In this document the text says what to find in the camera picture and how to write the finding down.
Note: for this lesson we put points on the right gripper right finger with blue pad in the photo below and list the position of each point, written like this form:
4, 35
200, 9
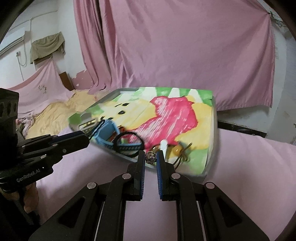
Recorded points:
178, 188

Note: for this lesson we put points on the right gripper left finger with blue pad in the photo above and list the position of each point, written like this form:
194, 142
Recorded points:
126, 187

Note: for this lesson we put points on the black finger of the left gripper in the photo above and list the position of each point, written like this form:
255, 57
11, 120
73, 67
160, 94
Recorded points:
68, 143

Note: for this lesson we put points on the small silver gold earring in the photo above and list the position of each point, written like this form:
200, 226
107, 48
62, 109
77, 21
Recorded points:
151, 157

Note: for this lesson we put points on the white plastic hair clip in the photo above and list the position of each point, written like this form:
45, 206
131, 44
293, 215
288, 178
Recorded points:
163, 147

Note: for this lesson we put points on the blue smart watch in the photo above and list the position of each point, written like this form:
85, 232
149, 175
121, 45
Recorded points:
110, 136

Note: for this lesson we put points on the person's left hand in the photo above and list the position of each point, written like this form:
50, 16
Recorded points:
30, 199

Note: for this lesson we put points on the yellow quilted bedspread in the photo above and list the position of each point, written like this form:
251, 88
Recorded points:
54, 118

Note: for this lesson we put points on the grey plastic hair claw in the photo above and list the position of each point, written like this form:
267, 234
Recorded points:
90, 125

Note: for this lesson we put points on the pink cloth over furniture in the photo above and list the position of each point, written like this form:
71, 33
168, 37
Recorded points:
41, 89

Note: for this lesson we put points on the brown wooden headboard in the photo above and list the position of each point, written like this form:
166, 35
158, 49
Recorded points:
66, 81

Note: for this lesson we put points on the colourful painted paper liner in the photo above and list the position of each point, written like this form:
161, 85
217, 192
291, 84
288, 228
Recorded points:
157, 120

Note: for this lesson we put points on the pink table cloth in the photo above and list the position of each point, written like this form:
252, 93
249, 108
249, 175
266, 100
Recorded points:
258, 174

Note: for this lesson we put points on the olive green hanging cloth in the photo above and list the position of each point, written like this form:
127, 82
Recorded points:
46, 46

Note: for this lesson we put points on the white air conditioner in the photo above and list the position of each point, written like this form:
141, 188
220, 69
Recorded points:
12, 40

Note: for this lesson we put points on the pink curtain backdrop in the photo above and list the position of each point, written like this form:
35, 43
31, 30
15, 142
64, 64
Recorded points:
223, 46

